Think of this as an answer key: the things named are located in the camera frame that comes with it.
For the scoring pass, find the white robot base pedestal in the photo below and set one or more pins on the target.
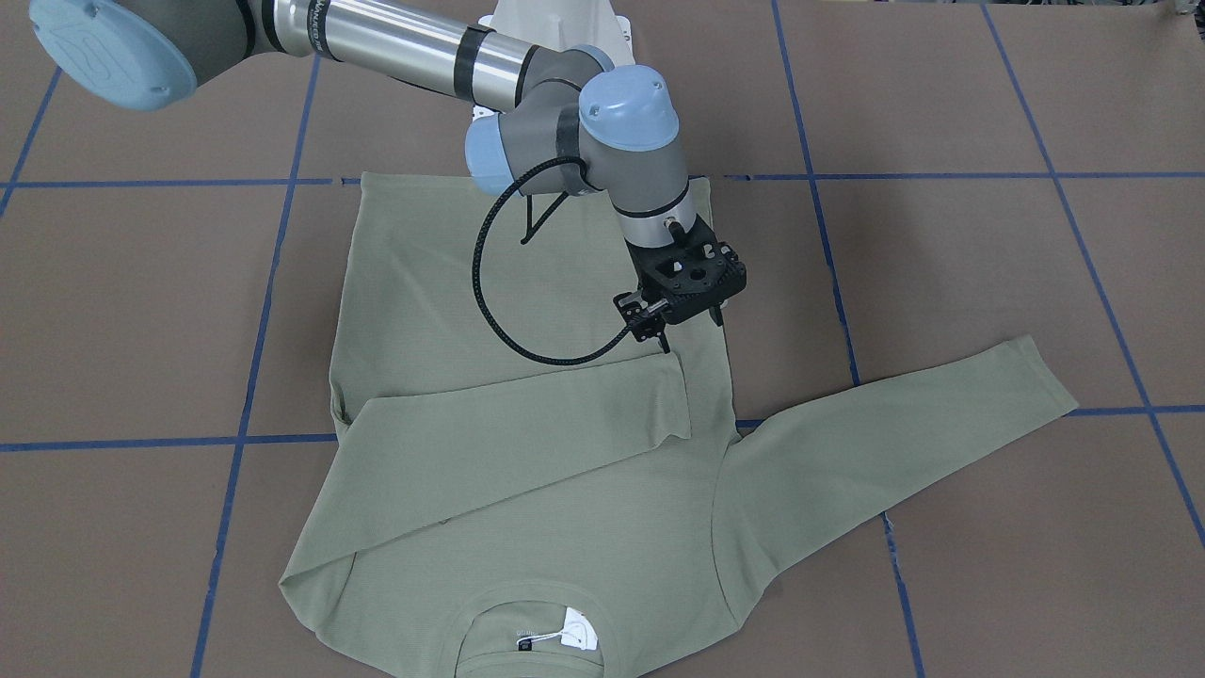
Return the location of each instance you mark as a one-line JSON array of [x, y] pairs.
[[560, 25]]

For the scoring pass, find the olive green long-sleeve shirt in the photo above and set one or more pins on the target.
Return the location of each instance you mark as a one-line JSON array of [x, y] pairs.
[[475, 495]]

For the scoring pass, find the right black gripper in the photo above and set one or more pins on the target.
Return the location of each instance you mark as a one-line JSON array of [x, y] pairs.
[[643, 318]]

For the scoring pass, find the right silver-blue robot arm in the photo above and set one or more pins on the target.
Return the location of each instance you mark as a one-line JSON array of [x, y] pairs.
[[563, 122]]

